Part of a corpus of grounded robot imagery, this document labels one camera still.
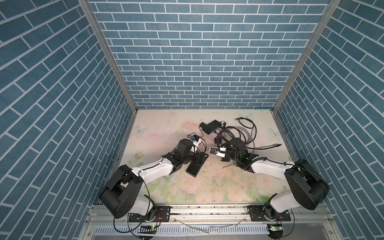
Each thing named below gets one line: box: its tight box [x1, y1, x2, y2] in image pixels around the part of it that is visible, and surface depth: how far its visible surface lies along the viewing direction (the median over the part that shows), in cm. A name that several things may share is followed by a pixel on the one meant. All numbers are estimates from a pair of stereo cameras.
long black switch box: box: [186, 162, 203, 178], surface depth 88 cm
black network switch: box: [199, 119, 222, 135], surface depth 110 cm
